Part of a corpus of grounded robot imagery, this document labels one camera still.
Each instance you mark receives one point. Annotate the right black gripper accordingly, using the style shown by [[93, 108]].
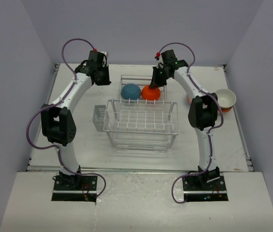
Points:
[[156, 82]]

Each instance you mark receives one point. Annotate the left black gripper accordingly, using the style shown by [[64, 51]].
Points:
[[106, 81]]

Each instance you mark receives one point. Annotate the small orange plastic bowl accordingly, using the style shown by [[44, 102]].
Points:
[[150, 94]]

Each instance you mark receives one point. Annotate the blue plastic bowl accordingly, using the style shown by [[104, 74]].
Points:
[[130, 91]]

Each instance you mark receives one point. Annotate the pink floral ceramic bowl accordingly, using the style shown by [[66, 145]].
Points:
[[188, 99]]

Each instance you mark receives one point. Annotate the large orange ceramic bowl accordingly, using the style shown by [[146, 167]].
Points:
[[225, 110]]

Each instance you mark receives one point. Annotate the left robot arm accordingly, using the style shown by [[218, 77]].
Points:
[[58, 124]]

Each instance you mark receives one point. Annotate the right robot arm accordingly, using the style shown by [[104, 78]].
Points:
[[202, 113]]

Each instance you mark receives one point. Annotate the clear plastic cutlery holder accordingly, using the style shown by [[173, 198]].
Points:
[[98, 117]]

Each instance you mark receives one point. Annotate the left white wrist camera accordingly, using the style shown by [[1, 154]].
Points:
[[105, 60]]

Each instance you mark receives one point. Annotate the white wire dish rack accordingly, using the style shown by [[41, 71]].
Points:
[[142, 124]]

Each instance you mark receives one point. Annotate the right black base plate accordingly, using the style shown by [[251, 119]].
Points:
[[208, 187]]

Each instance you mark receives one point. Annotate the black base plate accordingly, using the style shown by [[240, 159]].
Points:
[[75, 189], [208, 187]]

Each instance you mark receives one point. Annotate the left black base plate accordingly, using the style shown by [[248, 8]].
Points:
[[75, 189]]

